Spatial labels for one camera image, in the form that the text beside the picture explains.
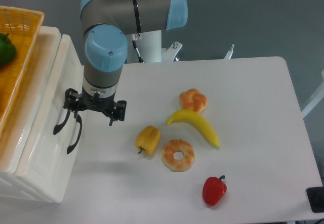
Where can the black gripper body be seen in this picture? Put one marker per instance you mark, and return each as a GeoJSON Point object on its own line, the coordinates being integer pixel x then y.
{"type": "Point", "coordinates": [103, 105]}

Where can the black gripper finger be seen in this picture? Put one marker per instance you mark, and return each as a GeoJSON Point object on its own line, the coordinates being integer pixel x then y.
{"type": "Point", "coordinates": [74, 102]}
{"type": "Point", "coordinates": [115, 111]}

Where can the black top drawer handle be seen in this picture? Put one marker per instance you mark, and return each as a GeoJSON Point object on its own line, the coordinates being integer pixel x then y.
{"type": "Point", "coordinates": [58, 127]}

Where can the black drawer handle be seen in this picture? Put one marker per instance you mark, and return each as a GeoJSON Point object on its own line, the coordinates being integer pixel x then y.
{"type": "Point", "coordinates": [76, 135]}
{"type": "Point", "coordinates": [58, 127]}

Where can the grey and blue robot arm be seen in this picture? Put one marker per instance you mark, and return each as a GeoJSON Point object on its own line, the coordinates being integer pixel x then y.
{"type": "Point", "coordinates": [106, 25]}

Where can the yellow bell pepper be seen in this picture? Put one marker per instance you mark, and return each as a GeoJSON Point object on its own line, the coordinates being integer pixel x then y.
{"type": "Point", "coordinates": [147, 140]}

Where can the yellow banana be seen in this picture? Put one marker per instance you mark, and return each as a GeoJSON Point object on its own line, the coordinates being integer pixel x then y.
{"type": "Point", "coordinates": [197, 121]}

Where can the knotted bread roll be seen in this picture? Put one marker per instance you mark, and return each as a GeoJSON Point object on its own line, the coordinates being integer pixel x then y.
{"type": "Point", "coordinates": [194, 100]}

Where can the green bell pepper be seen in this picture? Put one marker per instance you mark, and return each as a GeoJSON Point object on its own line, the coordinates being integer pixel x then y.
{"type": "Point", "coordinates": [8, 50]}

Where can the yellow woven basket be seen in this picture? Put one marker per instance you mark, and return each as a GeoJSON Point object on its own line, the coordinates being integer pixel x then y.
{"type": "Point", "coordinates": [22, 27]}

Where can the red bell pepper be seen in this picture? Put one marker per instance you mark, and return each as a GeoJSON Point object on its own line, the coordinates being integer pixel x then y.
{"type": "Point", "coordinates": [213, 190]}

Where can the black device at table edge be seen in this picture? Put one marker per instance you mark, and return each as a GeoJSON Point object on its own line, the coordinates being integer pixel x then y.
{"type": "Point", "coordinates": [315, 198]}

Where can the black bottom drawer handle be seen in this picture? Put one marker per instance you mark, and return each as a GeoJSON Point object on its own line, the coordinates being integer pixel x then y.
{"type": "Point", "coordinates": [76, 135]}

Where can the white drawer cabinet frame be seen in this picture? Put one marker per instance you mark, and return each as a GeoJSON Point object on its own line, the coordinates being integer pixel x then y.
{"type": "Point", "coordinates": [24, 109]}

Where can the ring-shaped bread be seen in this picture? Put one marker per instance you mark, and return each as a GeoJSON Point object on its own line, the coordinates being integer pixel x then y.
{"type": "Point", "coordinates": [178, 155]}

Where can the white frame at right edge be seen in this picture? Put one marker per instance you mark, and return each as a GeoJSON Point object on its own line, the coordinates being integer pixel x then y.
{"type": "Point", "coordinates": [313, 99]}

